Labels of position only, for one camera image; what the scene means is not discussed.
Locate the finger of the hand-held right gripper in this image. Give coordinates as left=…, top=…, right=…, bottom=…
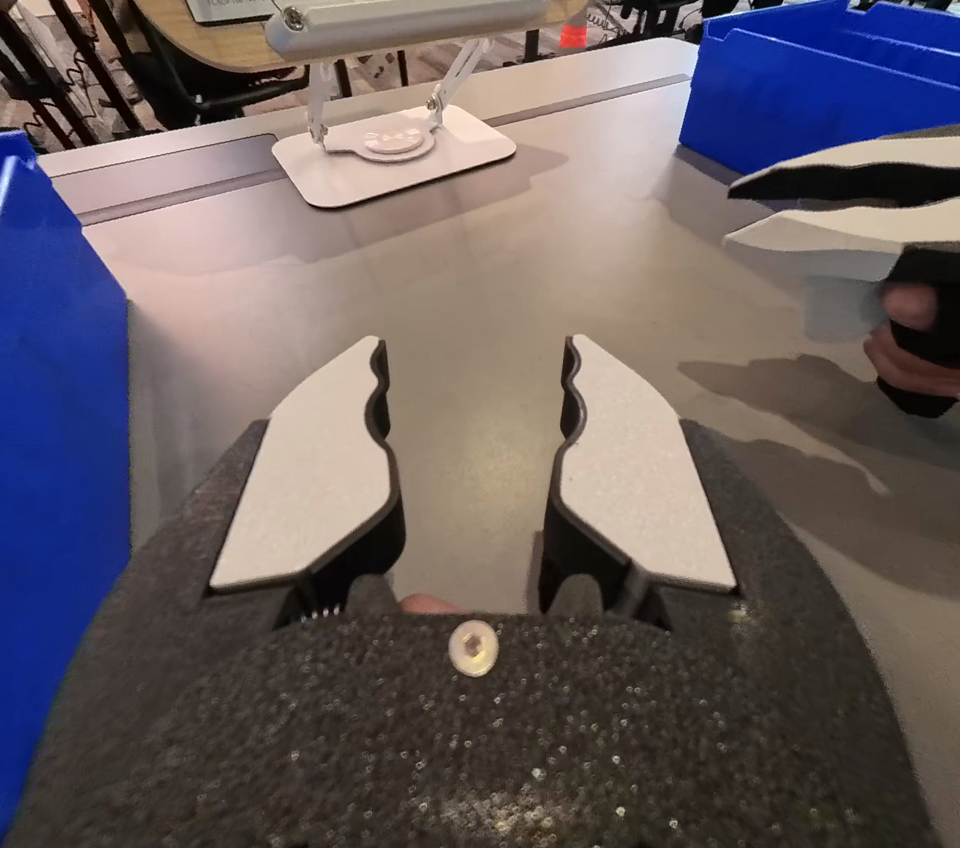
left=726, top=125, right=960, bottom=212
left=722, top=205, right=960, bottom=283

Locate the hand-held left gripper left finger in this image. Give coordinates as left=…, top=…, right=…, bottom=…
left=208, top=335, right=408, bottom=613

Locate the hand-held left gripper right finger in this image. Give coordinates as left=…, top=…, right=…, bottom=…
left=538, top=334, right=738, bottom=615

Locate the blue plastic bin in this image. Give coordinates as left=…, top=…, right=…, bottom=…
left=0, top=129, right=134, bottom=819
left=678, top=0, right=960, bottom=178

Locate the person's right hand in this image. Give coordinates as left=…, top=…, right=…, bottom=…
left=862, top=284, right=960, bottom=401

